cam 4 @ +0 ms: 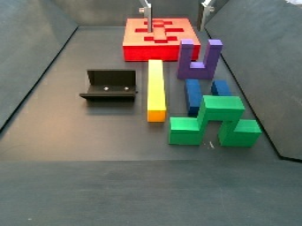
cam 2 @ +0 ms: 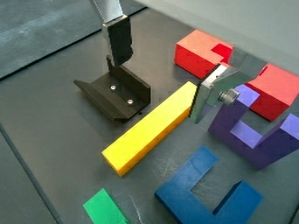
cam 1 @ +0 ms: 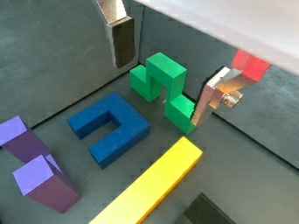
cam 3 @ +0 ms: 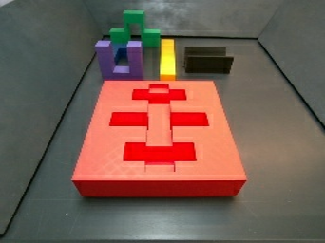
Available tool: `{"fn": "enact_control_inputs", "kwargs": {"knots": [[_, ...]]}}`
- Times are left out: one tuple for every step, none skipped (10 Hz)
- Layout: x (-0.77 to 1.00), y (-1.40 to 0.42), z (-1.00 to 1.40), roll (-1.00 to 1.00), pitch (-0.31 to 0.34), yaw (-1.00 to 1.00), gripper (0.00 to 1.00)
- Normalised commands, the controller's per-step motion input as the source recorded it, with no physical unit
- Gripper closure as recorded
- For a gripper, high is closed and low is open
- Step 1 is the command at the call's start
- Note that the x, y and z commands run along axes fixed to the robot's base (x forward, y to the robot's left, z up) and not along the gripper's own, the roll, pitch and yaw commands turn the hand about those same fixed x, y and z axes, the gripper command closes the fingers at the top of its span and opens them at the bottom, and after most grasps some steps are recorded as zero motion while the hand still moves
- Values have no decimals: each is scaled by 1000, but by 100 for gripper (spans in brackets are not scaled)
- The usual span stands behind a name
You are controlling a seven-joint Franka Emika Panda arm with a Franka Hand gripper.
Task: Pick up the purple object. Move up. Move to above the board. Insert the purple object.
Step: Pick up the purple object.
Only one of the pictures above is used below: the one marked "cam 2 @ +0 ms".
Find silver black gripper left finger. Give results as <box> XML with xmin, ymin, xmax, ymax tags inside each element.
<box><xmin>90</xmin><ymin>0</ymin><xmax>134</xmax><ymax>67</ymax></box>

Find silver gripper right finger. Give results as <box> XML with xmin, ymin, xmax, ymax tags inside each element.
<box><xmin>190</xmin><ymin>64</ymin><xmax>251</xmax><ymax>123</ymax></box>

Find purple U-shaped block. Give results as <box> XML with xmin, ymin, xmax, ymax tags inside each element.
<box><xmin>210</xmin><ymin>85</ymin><xmax>299</xmax><ymax>169</ymax></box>

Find red puzzle board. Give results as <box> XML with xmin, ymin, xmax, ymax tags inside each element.
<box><xmin>174</xmin><ymin>30</ymin><xmax>299</xmax><ymax>122</ymax></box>

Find yellow long block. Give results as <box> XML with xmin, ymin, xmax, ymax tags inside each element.
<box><xmin>102</xmin><ymin>81</ymin><xmax>196</xmax><ymax>177</ymax></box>

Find blue U-shaped block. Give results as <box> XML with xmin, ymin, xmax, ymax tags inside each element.
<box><xmin>155</xmin><ymin>147</ymin><xmax>263</xmax><ymax>224</ymax></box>

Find green block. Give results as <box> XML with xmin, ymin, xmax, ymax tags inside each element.
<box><xmin>83</xmin><ymin>189</ymin><xmax>128</xmax><ymax>224</ymax></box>

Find black angled bracket stand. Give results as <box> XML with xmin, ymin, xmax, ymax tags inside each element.
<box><xmin>74</xmin><ymin>57</ymin><xmax>151</xmax><ymax>123</ymax></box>

